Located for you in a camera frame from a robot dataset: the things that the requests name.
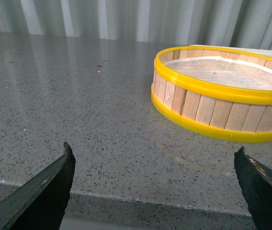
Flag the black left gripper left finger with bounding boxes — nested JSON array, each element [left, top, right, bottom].
[[0, 142, 76, 230]]

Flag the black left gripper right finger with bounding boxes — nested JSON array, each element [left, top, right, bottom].
[[234, 147, 272, 230]]

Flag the white bear-print tray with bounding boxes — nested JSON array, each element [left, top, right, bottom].
[[190, 44, 272, 63]]

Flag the yellow-rimmed bamboo steamer basket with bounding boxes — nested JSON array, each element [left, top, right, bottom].
[[151, 45, 272, 143]]

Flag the white steamer liner cloth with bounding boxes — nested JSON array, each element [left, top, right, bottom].
[[164, 56, 272, 90]]

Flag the grey pleated curtain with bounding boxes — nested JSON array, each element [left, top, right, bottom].
[[0, 0, 272, 50]]

